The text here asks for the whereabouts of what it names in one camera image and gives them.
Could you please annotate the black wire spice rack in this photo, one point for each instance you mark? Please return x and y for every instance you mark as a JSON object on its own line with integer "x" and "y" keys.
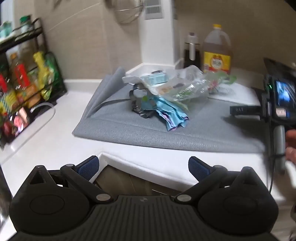
{"x": 31, "y": 80}

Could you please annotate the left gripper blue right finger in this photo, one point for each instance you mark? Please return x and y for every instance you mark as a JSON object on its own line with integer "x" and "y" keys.
{"x": 199, "y": 169}

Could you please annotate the grey counter mat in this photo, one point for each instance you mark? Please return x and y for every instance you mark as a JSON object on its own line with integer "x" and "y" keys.
{"x": 109, "y": 117}

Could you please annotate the metal mesh strainer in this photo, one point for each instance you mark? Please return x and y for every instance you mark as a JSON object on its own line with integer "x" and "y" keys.
{"x": 125, "y": 11}

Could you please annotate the blue wrapper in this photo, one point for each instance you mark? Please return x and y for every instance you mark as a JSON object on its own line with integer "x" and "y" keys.
{"x": 170, "y": 113}

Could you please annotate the person right hand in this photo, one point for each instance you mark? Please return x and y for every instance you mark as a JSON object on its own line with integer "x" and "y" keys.
{"x": 290, "y": 141}

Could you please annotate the amber oil bottle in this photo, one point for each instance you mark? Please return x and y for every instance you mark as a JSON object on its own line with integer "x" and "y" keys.
{"x": 21, "y": 80}

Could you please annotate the yellow green snack packet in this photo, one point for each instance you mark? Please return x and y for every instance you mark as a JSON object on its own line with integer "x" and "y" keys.
{"x": 48, "y": 73}

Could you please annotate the dark soy sauce dispenser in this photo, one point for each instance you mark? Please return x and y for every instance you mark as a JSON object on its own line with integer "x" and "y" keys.
{"x": 192, "y": 51}

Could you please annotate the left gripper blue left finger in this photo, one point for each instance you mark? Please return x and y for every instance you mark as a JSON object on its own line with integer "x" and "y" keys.
{"x": 88, "y": 168}

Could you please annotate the cooking wine jug yellow label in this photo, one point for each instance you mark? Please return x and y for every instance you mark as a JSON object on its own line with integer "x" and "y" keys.
{"x": 217, "y": 54}

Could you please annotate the wall vent grille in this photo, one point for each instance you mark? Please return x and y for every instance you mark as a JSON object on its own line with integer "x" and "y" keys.
{"x": 153, "y": 9}

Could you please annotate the clear plastic bag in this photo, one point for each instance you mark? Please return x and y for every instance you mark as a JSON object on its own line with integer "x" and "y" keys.
{"x": 187, "y": 83}

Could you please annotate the teal sponge pack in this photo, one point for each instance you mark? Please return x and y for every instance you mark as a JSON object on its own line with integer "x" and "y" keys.
{"x": 156, "y": 77}

